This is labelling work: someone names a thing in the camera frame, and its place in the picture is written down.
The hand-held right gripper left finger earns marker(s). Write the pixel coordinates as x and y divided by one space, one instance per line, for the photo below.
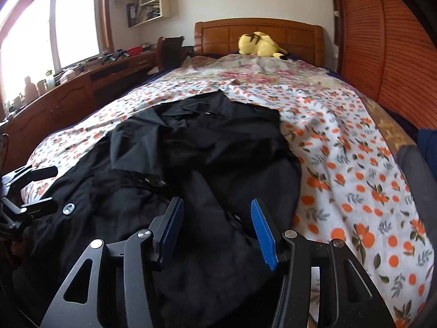
172 232

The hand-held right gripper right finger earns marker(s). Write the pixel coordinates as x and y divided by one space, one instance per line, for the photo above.
264 235

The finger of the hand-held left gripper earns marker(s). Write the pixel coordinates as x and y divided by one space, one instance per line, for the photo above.
41 172
41 206

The black coat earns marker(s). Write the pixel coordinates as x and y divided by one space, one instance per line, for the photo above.
205 150

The wooden desk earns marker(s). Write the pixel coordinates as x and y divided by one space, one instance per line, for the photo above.
68 99

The brown bottle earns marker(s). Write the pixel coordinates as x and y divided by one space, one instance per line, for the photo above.
29 88

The beige cup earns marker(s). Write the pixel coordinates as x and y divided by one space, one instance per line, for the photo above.
41 87

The green capped bottle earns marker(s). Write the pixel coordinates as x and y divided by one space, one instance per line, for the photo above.
50 80

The orange print blanket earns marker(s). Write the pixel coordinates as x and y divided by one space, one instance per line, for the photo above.
341 177

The red basket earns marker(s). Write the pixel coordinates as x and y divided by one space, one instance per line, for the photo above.
134 52

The window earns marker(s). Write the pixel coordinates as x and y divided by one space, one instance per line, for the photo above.
75 20

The folded grey cloth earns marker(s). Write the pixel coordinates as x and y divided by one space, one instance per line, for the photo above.
416 177

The brown patterned cloth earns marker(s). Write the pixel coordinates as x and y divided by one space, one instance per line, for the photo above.
385 123

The floral bedsheet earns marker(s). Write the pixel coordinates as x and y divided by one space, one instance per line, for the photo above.
256 68

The wooden chair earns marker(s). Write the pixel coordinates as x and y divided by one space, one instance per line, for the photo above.
167 54

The black binders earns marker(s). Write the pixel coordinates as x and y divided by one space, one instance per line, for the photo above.
130 15

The folded navy cloth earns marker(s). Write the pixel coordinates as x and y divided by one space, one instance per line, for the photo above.
429 153

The stack of papers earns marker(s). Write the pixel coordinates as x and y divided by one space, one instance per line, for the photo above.
146 15

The yellow plush toy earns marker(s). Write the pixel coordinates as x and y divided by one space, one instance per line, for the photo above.
259 44

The wooden headboard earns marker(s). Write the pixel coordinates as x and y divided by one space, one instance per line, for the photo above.
218 37

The wooden slatted wardrobe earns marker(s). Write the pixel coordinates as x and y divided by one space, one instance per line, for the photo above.
392 41

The white wall shelf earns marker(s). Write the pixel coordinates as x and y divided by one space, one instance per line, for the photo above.
166 8

